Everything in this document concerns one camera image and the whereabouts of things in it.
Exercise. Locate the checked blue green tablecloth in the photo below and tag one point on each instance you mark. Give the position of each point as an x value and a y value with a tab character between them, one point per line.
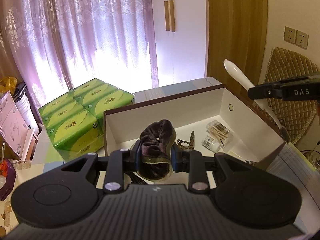
295	165

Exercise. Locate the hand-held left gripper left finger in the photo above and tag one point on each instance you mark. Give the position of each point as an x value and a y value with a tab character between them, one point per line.
137	155

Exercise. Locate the brown velvet scrunchie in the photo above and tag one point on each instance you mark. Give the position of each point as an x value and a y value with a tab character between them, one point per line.
155	142

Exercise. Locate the white plastic tub stack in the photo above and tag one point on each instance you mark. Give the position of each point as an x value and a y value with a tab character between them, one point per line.
23	105

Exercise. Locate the leopard print hair clip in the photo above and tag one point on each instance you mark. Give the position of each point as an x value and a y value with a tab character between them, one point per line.
192	137

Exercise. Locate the orange toy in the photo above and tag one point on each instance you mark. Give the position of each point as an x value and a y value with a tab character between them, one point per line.
3	168

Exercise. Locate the white wardrobe door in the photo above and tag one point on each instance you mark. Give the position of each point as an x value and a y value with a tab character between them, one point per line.
185	55

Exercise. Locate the brown cardboard box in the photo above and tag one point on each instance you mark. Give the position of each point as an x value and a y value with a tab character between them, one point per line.
200	110

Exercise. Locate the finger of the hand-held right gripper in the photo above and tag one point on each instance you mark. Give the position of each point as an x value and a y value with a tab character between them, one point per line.
262	90

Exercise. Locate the pink sheer curtain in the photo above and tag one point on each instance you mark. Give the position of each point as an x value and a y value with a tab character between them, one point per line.
75	30

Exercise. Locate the cream printed cloth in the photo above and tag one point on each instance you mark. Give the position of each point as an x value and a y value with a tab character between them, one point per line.
5	215

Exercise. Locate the green tissue pack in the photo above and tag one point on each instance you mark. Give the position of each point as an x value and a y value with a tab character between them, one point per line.
75	120

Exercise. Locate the purple box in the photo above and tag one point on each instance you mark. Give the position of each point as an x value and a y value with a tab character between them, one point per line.
7	180

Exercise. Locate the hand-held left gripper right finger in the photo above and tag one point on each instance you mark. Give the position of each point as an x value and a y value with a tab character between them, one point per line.
174	158

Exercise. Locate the yellow plastic bag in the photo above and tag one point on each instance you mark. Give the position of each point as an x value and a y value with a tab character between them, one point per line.
7	83

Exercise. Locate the pink white carton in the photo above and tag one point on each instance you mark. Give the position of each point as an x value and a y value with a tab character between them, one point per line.
12	125

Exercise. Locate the wooden wall panel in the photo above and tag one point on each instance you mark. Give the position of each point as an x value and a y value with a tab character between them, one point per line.
235	17

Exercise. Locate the beige wall socket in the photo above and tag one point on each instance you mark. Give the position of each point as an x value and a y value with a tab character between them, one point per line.
302	40
290	34

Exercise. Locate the bag of cotton swabs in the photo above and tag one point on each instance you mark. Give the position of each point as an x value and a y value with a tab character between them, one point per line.
218	131

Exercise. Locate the white pill bottle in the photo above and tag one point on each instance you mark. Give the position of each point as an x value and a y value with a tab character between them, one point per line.
208	142

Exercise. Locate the white toothbrush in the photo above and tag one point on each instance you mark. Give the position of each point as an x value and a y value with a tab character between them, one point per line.
235	71

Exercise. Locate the chair with quilted cushion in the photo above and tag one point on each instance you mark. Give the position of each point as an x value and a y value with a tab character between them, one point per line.
287	65

